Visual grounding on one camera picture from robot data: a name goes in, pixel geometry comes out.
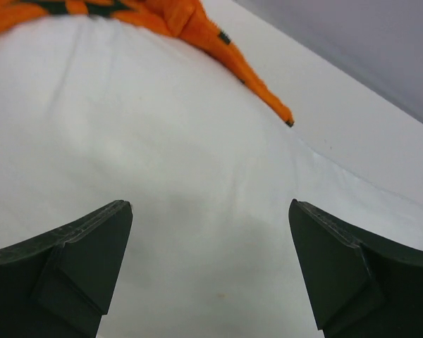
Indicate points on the orange black-patterned pillowcase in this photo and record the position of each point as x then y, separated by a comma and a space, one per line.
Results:
186, 20

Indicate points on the white pillow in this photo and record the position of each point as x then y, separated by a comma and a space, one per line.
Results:
92, 111

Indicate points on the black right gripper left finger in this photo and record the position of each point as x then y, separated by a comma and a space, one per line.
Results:
60, 283

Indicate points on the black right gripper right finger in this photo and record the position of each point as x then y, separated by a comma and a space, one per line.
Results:
359, 284

